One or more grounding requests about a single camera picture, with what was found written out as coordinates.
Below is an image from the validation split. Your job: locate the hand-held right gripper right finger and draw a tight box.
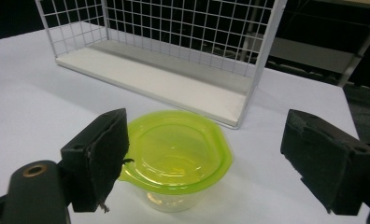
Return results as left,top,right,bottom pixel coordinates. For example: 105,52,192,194
279,108,370,217

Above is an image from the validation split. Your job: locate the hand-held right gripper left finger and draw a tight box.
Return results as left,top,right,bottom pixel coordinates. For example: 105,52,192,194
60,107,135,214

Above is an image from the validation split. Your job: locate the clear container with green lid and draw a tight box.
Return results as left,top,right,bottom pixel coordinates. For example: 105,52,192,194
117,109,234,214

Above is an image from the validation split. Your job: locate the white wire grid shelf rack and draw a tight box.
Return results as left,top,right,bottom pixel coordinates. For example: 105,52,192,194
34,0,289,130

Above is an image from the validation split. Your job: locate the metal frame table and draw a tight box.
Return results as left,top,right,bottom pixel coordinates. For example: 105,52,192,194
239,0,370,90

